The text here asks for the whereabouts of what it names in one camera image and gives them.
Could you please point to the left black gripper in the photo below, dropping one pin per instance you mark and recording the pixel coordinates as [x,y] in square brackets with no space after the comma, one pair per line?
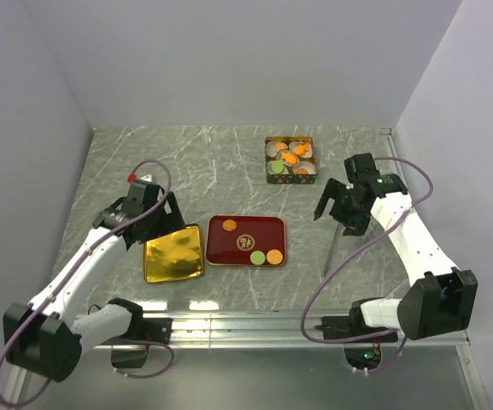
[171,220]

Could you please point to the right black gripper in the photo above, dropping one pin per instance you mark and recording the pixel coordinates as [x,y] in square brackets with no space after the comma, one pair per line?
[355,225]

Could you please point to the metal tweezers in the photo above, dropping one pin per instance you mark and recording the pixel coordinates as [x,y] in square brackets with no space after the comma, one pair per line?
[332,246]

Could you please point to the orange flower cookie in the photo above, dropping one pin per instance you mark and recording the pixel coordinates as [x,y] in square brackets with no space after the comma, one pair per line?
[289,158]

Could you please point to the green cookie tin box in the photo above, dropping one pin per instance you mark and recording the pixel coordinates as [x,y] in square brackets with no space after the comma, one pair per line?
[290,160]

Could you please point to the green round cookie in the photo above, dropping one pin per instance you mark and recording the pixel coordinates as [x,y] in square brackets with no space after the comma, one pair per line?
[277,167]
[257,258]

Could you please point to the gold tin lid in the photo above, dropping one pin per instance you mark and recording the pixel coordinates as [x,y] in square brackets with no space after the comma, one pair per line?
[178,256]

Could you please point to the brown round cookie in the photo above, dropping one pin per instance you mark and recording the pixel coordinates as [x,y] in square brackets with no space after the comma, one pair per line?
[229,225]

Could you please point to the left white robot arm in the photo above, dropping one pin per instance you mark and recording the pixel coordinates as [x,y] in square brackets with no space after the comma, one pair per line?
[46,336]

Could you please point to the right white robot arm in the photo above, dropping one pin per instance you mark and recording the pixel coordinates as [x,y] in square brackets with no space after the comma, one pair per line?
[441,295]

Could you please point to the white paper cup liner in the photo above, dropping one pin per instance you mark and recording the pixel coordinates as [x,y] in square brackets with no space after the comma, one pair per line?
[269,169]
[302,149]
[291,159]
[270,152]
[307,165]

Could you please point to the orange waffle round cookie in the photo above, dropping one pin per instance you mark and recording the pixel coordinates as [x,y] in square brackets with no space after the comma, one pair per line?
[275,257]

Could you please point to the red rectangular tray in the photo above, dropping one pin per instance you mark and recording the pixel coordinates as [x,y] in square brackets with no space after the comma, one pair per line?
[221,246]

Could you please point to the dark patterned cookie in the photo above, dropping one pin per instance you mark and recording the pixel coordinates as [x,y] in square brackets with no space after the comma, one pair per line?
[245,242]

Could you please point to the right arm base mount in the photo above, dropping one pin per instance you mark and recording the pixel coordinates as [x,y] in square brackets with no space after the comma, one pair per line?
[337,327]

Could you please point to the aluminium mounting rail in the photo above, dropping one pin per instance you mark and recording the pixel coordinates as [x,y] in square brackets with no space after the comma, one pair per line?
[219,330]

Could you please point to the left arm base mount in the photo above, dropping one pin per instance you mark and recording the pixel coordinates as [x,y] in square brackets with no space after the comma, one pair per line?
[156,330]

